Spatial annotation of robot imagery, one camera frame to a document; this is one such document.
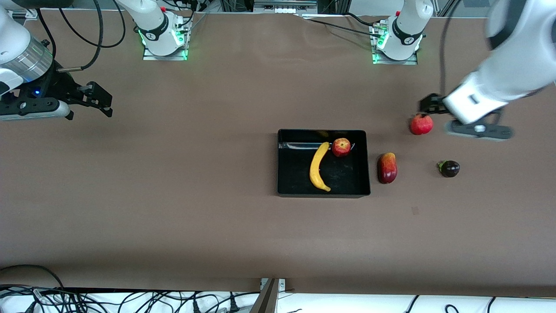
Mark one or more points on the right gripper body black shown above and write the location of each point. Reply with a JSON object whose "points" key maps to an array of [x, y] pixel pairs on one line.
{"points": [[62, 87]]}

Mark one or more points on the round red pomegranate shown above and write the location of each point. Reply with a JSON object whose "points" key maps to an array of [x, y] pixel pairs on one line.
{"points": [[421, 125]]}

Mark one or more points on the small red yellow apple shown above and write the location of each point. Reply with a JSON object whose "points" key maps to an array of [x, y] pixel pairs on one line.
{"points": [[341, 147]]}

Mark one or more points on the black rectangular tray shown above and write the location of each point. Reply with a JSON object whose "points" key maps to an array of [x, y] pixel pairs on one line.
{"points": [[343, 178]]}

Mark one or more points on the yellow banana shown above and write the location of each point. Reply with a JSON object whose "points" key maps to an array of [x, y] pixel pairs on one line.
{"points": [[317, 167]]}

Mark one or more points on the metal base plate left arm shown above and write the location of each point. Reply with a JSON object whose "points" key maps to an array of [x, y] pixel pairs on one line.
{"points": [[412, 62]]}

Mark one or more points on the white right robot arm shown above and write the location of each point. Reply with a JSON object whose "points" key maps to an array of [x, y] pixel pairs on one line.
{"points": [[17, 48]]}

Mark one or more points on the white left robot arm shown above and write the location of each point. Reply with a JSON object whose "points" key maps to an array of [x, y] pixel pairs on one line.
{"points": [[521, 65]]}

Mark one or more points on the metal base plate right arm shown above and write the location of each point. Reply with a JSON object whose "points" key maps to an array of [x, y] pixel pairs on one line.
{"points": [[150, 57]]}

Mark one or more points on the dark purple mangosteen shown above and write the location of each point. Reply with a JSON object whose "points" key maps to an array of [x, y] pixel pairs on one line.
{"points": [[450, 168]]}

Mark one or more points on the red mango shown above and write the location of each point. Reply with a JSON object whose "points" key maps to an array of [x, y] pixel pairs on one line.
{"points": [[387, 168]]}

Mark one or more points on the white power strip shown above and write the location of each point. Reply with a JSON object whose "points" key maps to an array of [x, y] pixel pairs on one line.
{"points": [[284, 8]]}

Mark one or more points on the dark metal pole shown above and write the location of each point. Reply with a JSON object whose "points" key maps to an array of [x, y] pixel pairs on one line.
{"points": [[267, 302]]}

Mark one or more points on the aluminium frame corner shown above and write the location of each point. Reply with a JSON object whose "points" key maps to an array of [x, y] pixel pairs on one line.
{"points": [[26, 14]]}

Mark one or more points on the small metal bracket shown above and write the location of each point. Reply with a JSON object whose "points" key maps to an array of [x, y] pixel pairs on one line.
{"points": [[282, 284]]}

